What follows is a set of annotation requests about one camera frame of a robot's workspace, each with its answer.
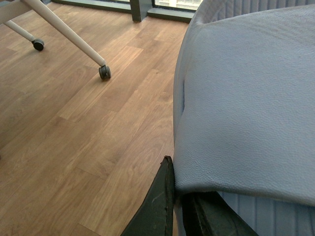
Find light blue slide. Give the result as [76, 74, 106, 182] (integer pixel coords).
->
[173, 0, 315, 236]

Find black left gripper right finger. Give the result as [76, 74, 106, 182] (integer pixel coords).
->
[182, 191, 257, 236]

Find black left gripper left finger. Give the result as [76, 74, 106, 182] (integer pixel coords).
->
[121, 156, 175, 236]

